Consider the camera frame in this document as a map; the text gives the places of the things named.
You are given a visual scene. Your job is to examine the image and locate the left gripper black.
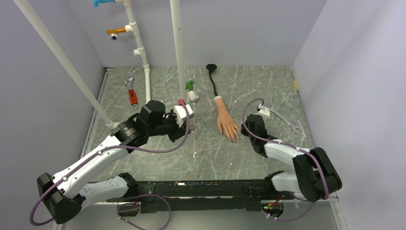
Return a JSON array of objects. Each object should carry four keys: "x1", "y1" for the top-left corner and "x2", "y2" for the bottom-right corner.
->
[{"x1": 148, "y1": 108, "x2": 191, "y2": 142}]

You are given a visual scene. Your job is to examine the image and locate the glitter nail polish bottle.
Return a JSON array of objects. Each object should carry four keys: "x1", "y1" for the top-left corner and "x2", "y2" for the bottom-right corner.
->
[{"x1": 189, "y1": 124, "x2": 196, "y2": 132}]

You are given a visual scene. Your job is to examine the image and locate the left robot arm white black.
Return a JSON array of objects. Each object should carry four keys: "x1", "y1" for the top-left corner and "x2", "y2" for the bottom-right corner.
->
[{"x1": 37, "y1": 100, "x2": 194, "y2": 224}]

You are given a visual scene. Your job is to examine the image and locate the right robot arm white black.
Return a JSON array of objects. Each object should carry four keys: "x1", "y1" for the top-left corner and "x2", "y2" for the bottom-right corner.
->
[{"x1": 241, "y1": 115, "x2": 342, "y2": 203}]

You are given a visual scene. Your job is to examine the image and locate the silver open-end wrench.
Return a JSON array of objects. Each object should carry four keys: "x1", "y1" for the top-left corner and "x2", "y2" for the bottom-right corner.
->
[{"x1": 269, "y1": 104, "x2": 302, "y2": 133}]

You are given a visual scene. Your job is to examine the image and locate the mannequin practice hand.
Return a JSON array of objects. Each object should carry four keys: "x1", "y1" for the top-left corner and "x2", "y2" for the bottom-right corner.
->
[{"x1": 214, "y1": 96, "x2": 240, "y2": 141}]

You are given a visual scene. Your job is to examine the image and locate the green valve white fitting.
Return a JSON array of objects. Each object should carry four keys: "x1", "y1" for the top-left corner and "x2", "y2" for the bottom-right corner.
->
[{"x1": 185, "y1": 80, "x2": 199, "y2": 102}]

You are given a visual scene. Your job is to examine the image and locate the black flexible hand stand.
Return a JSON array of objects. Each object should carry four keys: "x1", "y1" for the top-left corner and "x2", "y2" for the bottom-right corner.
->
[{"x1": 206, "y1": 63, "x2": 218, "y2": 96}]

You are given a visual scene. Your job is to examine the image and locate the orange tap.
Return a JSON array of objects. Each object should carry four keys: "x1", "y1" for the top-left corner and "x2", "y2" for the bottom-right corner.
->
[{"x1": 106, "y1": 27, "x2": 127, "y2": 41}]

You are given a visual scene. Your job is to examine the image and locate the white diagonal pole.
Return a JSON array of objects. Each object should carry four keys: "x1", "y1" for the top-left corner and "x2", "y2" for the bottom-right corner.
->
[{"x1": 14, "y1": 0, "x2": 118, "y2": 130}]

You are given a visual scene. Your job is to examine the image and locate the blue tap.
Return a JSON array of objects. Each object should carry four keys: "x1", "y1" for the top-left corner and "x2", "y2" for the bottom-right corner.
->
[{"x1": 93, "y1": 0, "x2": 116, "y2": 7}]

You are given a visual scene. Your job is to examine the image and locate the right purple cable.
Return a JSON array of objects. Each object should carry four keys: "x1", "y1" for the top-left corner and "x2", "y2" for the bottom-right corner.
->
[{"x1": 241, "y1": 98, "x2": 330, "y2": 201}]

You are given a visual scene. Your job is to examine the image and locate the purple cable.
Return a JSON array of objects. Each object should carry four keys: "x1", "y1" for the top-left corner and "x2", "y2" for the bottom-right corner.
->
[
  {"x1": 29, "y1": 101, "x2": 191, "y2": 227},
  {"x1": 241, "y1": 98, "x2": 330, "y2": 201}
]

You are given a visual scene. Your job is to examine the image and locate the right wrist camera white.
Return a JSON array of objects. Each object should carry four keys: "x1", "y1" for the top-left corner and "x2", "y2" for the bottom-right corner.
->
[{"x1": 256, "y1": 104, "x2": 271, "y2": 121}]

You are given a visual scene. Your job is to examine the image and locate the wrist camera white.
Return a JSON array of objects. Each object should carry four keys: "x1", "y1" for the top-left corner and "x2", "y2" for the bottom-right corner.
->
[
  {"x1": 173, "y1": 99, "x2": 194, "y2": 126},
  {"x1": 256, "y1": 104, "x2": 271, "y2": 121}
]

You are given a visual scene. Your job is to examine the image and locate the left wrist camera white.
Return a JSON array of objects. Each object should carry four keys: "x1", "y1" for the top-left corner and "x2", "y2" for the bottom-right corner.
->
[{"x1": 173, "y1": 99, "x2": 194, "y2": 126}]

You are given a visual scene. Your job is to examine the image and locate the red handled adjustable wrench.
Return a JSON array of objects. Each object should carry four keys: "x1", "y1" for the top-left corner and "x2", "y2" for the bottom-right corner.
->
[{"x1": 124, "y1": 77, "x2": 138, "y2": 110}]

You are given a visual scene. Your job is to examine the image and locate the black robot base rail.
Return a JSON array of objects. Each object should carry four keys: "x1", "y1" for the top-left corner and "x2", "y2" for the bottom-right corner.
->
[{"x1": 109, "y1": 178, "x2": 293, "y2": 214}]

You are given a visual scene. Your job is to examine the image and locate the white PVC pipe frame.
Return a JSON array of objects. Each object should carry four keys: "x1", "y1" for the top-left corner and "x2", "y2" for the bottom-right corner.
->
[{"x1": 116, "y1": 0, "x2": 187, "y2": 99}]

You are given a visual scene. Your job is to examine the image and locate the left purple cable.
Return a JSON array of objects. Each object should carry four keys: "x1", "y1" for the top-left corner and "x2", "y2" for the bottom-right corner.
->
[{"x1": 29, "y1": 101, "x2": 191, "y2": 227}]

